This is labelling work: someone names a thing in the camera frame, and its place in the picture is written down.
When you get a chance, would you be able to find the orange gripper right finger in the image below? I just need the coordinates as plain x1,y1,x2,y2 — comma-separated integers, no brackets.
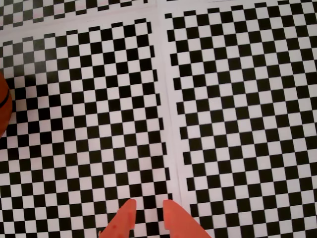
162,199,213,238

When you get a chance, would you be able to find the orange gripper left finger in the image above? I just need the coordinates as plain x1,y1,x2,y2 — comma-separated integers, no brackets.
98,199,137,238

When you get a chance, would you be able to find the small orange basketball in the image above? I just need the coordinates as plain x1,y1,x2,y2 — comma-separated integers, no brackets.
0,71,13,138

